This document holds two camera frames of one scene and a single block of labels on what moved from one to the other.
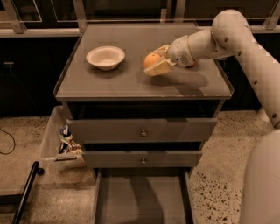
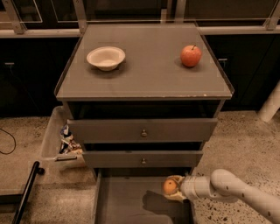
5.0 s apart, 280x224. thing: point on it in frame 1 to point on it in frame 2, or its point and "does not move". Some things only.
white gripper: x=178 y=52 to x=188 y=187
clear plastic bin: x=59 y=142 does not move
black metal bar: x=22 y=199 does not move
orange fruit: x=150 y=59 to x=170 y=186
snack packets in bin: x=67 y=142 does not move
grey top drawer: x=143 y=129 does not move
